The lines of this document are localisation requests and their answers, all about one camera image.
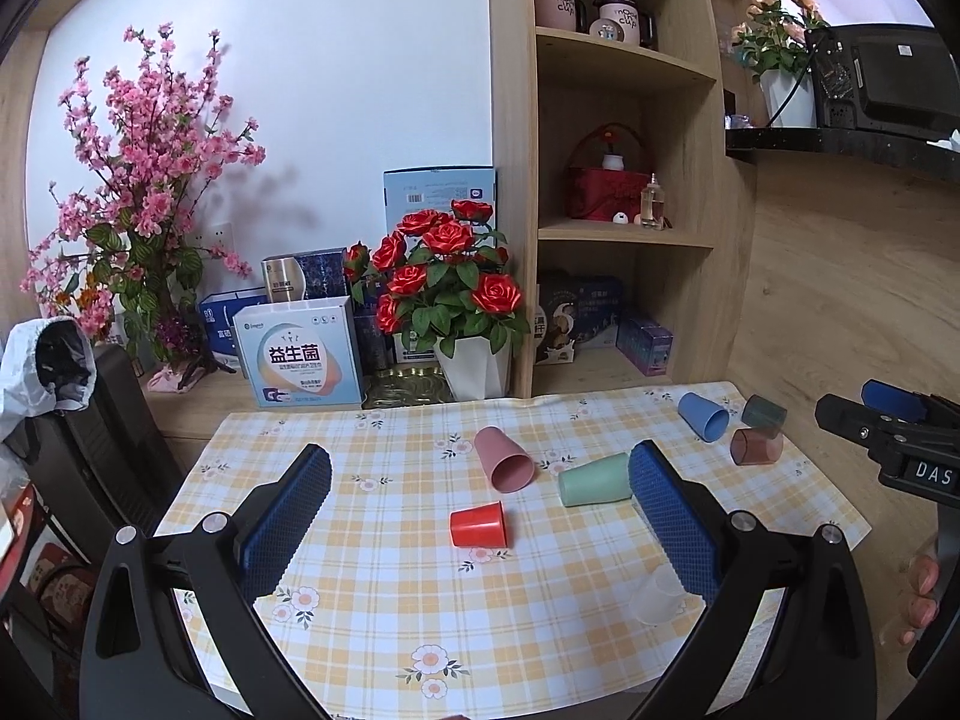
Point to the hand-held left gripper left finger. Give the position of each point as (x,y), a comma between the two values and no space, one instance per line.
(289,517)

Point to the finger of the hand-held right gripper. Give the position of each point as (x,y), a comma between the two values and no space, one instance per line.
(847,420)
(892,399)

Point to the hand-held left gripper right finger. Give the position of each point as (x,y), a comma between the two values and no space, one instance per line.
(675,525)

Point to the clear cup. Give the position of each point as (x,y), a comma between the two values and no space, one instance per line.
(656,596)

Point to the dark grey translucent cup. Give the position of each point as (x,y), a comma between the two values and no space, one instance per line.
(765,411)

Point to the green cup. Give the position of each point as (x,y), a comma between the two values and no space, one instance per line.
(592,480)

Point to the brown translucent cup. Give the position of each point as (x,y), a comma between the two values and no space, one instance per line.
(756,446)

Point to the blue cup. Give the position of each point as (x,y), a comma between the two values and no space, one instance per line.
(701,414)

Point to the pink cup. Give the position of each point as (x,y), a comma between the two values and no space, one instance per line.
(502,457)

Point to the red cup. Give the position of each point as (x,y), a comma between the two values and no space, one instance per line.
(480,525)

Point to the person's right hand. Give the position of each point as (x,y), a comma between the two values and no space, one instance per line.
(921,577)

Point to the yellow plaid floral tablecloth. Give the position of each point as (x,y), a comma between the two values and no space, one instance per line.
(390,555)

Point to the white box with teal print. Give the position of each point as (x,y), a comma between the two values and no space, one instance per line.
(296,352)

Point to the gold tray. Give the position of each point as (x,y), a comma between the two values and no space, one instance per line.
(405,386)

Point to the purple box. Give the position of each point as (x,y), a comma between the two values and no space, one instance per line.
(645,345)

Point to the dark blue box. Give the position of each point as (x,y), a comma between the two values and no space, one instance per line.
(371,341)

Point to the blue and white box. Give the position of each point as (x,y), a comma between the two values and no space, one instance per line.
(221,330)

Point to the black chair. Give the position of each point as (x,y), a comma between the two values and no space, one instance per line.
(105,435)

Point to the small brown printed box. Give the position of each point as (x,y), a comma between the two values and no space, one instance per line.
(555,337)

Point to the blue printed box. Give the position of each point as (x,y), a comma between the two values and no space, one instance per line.
(592,307)

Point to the red patterned cushion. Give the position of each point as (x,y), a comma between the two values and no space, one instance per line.
(52,577)

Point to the silver and blue box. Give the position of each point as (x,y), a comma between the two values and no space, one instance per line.
(300,274)

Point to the black counter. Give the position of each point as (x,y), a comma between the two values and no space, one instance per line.
(825,142)

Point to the glass perfume bottle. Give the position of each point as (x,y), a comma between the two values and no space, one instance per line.
(652,202)

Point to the red rose plant white pot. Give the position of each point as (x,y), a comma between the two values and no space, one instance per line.
(450,270)

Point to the white cloth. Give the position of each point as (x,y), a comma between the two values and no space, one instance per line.
(19,375)

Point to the black monitor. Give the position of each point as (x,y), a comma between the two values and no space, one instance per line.
(892,75)

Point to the red basket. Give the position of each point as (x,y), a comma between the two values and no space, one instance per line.
(600,191)

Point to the small white vase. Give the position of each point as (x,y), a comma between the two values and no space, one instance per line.
(613,161)

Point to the light blue flat box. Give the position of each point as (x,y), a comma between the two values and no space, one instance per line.
(427,191)

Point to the pink blossom artificial plant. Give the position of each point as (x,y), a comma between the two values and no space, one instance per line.
(150,187)

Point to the pink rose plant white pot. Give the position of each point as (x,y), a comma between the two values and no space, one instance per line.
(784,52)

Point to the wooden shelf unit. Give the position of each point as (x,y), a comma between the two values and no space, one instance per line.
(517,165)

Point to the white mug with black lid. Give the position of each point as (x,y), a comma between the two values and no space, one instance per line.
(619,19)

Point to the pink mug with black lid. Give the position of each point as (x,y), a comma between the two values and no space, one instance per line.
(556,4)

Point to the white wall socket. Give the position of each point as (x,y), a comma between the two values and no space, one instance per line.
(219,238)

